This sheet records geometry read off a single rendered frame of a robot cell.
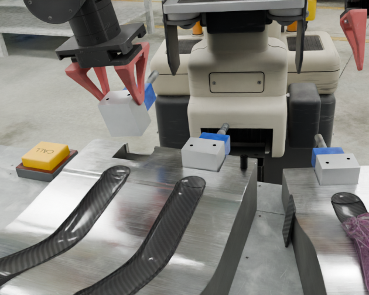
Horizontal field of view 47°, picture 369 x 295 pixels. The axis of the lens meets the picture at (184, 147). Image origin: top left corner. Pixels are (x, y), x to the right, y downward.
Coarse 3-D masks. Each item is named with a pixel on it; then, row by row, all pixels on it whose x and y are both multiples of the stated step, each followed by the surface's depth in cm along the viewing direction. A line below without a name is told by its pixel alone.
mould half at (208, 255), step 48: (96, 144) 65; (48, 192) 56; (144, 192) 54; (240, 192) 52; (0, 240) 47; (96, 240) 47; (192, 240) 46; (240, 240) 53; (0, 288) 36; (48, 288) 36; (144, 288) 38; (192, 288) 39
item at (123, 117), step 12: (156, 72) 66; (108, 96) 58; (120, 96) 57; (108, 108) 56; (120, 108) 56; (132, 108) 56; (144, 108) 58; (108, 120) 58; (120, 120) 57; (132, 120) 56; (144, 120) 58; (120, 132) 58; (132, 132) 58
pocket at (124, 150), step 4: (124, 144) 64; (120, 148) 63; (124, 148) 64; (128, 148) 65; (120, 152) 63; (124, 152) 65; (128, 152) 65; (132, 152) 65; (136, 152) 65; (140, 152) 65; (112, 156) 61; (116, 156) 62; (120, 156) 63; (124, 156) 65; (128, 156) 65; (132, 156) 65; (136, 156) 64; (140, 156) 64; (144, 156) 64; (148, 156) 64; (136, 160) 65; (140, 160) 65; (144, 160) 64
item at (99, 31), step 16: (80, 16) 49; (96, 16) 49; (112, 16) 50; (80, 32) 50; (96, 32) 50; (112, 32) 51; (128, 32) 51; (144, 32) 53; (64, 48) 52; (80, 48) 51; (96, 48) 50; (112, 48) 49; (128, 48) 50
